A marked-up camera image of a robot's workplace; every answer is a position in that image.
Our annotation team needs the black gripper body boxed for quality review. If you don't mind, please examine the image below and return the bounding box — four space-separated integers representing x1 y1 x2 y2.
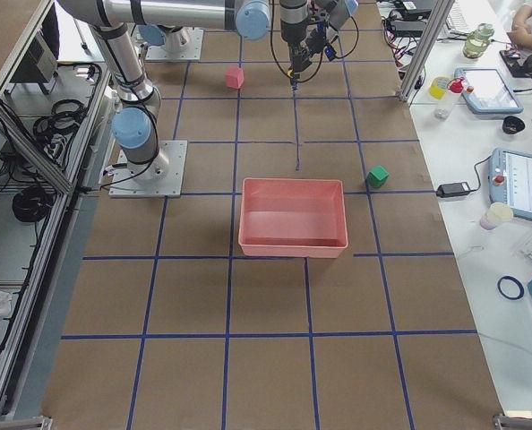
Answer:
279 0 309 45
305 26 338 57

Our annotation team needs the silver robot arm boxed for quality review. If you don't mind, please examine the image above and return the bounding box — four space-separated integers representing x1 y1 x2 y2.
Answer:
59 1 311 79
62 1 358 150

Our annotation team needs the pink foam cube centre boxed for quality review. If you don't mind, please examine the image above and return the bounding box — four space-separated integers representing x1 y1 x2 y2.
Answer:
225 66 245 90

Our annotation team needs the yellow tape roll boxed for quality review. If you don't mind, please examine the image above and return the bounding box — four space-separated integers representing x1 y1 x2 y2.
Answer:
428 76 451 100

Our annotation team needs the green foam cube far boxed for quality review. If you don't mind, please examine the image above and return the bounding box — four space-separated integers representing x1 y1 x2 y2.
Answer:
366 165 390 189

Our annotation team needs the clear squeeze bottle red cap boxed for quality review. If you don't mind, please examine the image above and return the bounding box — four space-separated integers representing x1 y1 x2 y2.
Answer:
433 76 464 120

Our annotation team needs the pink plastic bin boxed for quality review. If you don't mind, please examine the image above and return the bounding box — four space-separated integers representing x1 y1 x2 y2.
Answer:
238 178 348 258

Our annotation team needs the teach pendant far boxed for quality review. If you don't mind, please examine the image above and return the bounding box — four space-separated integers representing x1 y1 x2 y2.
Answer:
454 67 523 116

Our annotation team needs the teach pendant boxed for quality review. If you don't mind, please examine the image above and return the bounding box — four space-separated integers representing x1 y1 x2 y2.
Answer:
488 148 532 220
454 67 523 116

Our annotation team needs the black power adapter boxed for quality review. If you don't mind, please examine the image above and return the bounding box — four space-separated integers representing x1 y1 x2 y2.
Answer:
435 182 472 198

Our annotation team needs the teach pendant near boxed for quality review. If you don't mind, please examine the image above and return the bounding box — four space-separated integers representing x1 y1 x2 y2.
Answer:
488 148 532 220

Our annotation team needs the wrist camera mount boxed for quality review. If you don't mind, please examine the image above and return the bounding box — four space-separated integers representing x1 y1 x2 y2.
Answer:
323 43 338 62

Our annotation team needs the aluminium frame post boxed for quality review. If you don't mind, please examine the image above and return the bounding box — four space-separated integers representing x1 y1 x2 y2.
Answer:
397 0 454 101

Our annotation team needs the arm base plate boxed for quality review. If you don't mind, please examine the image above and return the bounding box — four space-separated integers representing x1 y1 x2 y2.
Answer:
146 27 204 63
108 140 188 198

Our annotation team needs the blue tape ring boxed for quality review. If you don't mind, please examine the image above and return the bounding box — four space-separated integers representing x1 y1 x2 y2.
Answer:
497 276 526 301

